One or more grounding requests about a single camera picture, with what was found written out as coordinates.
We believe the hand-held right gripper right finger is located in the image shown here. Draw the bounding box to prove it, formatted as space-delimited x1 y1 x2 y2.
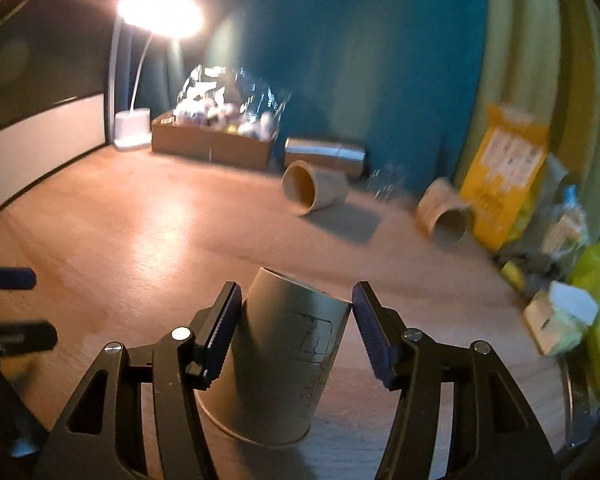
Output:
352 281 563 480

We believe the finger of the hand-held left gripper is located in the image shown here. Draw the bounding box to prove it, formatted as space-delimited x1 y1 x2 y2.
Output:
0 321 59 357
0 260 37 292

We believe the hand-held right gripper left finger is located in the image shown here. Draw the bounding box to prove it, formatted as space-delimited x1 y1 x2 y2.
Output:
32 281 242 480

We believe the grey paper cup with drawing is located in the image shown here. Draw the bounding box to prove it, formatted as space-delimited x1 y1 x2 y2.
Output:
196 266 353 447

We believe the white small carton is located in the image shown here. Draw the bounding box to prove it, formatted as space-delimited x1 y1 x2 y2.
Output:
523 280 600 357

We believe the white desk lamp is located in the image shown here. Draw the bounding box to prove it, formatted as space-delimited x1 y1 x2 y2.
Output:
114 0 204 151

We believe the dark monitor screen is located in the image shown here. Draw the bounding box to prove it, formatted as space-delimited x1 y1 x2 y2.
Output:
0 0 118 226

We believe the cardboard box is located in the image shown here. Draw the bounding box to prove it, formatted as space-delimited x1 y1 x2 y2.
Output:
151 112 277 171

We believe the yellow paper packet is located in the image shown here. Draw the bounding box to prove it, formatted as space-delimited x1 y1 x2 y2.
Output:
459 102 551 253

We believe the crumpled clear plastic bag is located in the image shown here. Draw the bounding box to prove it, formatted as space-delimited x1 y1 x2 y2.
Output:
500 155 593 296

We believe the clear plastic bag of items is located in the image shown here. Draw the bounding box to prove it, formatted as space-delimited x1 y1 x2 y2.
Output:
174 65 292 141

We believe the pale green curtain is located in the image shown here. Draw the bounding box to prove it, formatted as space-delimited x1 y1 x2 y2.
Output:
455 0 600 241

